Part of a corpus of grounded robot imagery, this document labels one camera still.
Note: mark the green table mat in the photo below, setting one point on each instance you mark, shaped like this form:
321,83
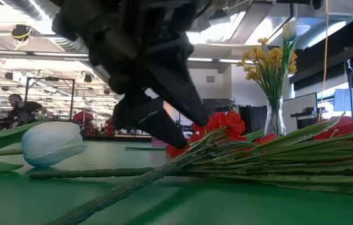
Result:
176,212

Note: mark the red flower bunch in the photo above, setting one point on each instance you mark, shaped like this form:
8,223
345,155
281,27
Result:
229,122

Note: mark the pink glass vase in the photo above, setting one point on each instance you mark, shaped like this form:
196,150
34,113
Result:
157,143

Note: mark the black gantry frame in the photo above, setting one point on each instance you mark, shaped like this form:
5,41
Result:
51,78

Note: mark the red equipment cover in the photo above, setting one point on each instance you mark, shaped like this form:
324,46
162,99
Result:
82,117

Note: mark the yellow daffodil bunch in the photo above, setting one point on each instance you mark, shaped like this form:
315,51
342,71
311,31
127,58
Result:
292,65
251,53

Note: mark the clear glass vase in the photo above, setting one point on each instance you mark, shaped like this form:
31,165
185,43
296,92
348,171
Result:
274,125

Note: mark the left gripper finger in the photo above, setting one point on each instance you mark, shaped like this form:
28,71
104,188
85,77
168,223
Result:
145,115
179,87

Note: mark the white softbox panel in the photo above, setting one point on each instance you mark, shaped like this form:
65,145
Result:
351,98

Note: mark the person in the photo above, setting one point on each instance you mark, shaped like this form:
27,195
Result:
23,109

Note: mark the black cabinet machine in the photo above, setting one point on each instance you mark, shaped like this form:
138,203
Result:
220,104

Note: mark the black upright panel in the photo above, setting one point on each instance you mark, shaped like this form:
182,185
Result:
251,118

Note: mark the black ceiling dome sensor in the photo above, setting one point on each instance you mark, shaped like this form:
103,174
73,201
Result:
20,31

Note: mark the black tripod stand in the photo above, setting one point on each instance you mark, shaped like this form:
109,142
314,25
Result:
350,84

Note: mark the pile of green flower stems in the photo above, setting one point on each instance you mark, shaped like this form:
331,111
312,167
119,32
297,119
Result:
288,162

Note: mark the black table frame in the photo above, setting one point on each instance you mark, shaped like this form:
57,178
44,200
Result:
101,137

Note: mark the long ceiling light strip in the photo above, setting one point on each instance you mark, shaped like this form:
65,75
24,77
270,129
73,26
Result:
226,60

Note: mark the grey wall vent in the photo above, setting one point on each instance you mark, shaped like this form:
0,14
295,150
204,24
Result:
210,79

